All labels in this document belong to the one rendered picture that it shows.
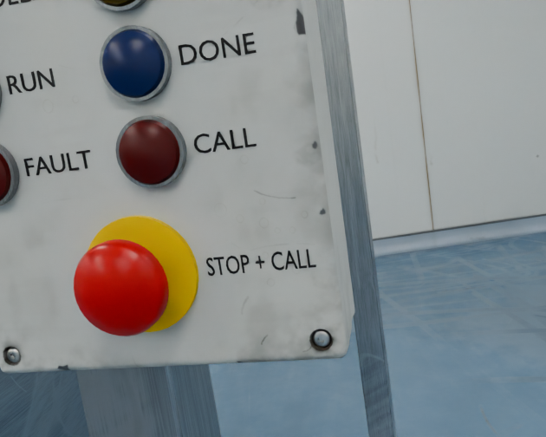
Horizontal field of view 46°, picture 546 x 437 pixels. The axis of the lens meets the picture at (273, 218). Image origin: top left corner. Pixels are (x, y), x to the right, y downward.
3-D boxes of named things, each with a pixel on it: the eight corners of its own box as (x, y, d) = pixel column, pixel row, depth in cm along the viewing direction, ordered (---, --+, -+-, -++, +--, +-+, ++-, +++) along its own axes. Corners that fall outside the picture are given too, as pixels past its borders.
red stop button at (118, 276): (165, 340, 25) (147, 241, 25) (75, 345, 26) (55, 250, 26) (204, 303, 29) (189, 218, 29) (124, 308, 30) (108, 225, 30)
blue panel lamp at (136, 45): (166, 93, 25) (154, 22, 25) (104, 103, 26) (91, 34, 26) (174, 93, 26) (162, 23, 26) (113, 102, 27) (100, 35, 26)
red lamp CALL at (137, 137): (182, 183, 26) (170, 114, 26) (120, 190, 27) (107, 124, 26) (189, 179, 27) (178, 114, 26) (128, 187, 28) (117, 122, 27)
